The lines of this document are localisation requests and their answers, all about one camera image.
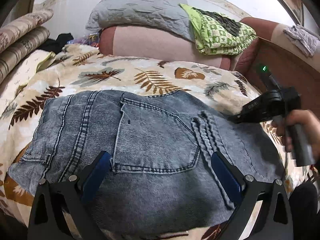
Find grey quilted cloth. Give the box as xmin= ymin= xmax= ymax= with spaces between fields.
xmin=86 ymin=0 xmax=195 ymax=42

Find grey white cloth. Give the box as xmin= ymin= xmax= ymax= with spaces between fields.
xmin=283 ymin=25 xmax=319 ymax=57

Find striped brown folded quilt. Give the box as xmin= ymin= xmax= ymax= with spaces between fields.
xmin=0 ymin=26 xmax=50 ymax=83

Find pink bolster pillow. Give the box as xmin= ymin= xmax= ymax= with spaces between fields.
xmin=99 ymin=17 xmax=288 ymax=70

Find leaf pattern blanket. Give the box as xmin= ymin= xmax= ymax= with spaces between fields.
xmin=0 ymin=43 xmax=318 ymax=240

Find green patterned cloth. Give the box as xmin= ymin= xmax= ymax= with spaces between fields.
xmin=180 ymin=4 xmax=257 ymax=56

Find right hand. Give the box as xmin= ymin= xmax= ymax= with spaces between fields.
xmin=271 ymin=109 xmax=320 ymax=153

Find black garment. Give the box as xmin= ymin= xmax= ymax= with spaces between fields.
xmin=38 ymin=33 xmax=73 ymax=54

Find blue denim pants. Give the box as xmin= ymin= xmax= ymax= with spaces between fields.
xmin=8 ymin=90 xmax=284 ymax=235

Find beige floral folded quilt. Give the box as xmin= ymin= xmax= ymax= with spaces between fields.
xmin=0 ymin=9 xmax=54 ymax=53

